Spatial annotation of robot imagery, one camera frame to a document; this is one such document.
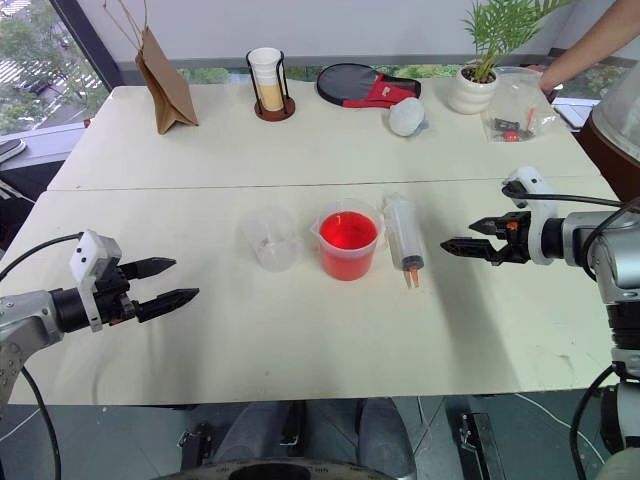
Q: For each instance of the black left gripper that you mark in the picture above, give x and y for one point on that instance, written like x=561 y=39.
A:
x=114 y=295

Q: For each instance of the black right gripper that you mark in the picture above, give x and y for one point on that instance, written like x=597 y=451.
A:
x=515 y=247

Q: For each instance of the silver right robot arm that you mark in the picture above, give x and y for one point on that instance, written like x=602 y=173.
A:
x=615 y=250

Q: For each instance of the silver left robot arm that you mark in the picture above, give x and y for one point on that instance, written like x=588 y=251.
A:
x=30 y=312

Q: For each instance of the person's bare forearm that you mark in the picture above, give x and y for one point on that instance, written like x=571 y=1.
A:
x=595 y=40

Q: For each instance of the clear plastic syringe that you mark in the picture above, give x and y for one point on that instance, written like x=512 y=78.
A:
x=402 y=230

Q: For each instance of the small clear plastic cup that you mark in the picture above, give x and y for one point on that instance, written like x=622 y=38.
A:
x=272 y=250

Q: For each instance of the beaker with red liquid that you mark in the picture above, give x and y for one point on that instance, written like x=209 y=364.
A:
x=348 y=250

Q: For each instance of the person's hand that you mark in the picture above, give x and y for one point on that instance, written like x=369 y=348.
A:
x=546 y=80

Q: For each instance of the small red part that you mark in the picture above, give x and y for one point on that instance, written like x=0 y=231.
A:
x=511 y=136

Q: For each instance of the white ribbed plant pot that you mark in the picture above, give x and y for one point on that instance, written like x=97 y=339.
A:
x=470 y=95

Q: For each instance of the clear plastic zip bag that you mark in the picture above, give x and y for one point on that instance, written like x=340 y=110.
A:
x=520 y=100

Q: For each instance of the white notebook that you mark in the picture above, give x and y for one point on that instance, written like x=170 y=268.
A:
x=575 y=112

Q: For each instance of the clear dome with brown base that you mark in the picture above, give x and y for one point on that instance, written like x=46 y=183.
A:
x=620 y=130

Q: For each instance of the black red paddle case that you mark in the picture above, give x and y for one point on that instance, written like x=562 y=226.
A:
x=350 y=85

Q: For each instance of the brown paper bag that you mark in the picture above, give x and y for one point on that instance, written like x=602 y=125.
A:
x=167 y=85

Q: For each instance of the black flat device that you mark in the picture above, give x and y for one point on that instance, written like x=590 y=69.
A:
x=10 y=150

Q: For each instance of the green palm plant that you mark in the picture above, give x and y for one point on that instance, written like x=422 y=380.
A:
x=500 y=25

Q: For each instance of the black round base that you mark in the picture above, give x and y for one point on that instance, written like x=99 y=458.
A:
x=290 y=469

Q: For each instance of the stack of paper cups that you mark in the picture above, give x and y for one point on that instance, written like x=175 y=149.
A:
x=265 y=75

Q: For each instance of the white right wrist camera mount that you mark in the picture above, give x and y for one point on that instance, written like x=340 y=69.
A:
x=537 y=200

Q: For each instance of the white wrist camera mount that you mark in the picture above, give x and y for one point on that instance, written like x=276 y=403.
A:
x=537 y=200
x=89 y=257

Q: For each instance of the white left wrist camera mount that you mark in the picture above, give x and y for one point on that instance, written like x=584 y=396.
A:
x=89 y=257

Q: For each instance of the black metal bracket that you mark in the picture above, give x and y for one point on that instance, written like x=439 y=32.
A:
x=197 y=442
x=480 y=445

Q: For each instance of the black window frame bar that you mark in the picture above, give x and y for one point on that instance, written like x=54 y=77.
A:
x=85 y=40

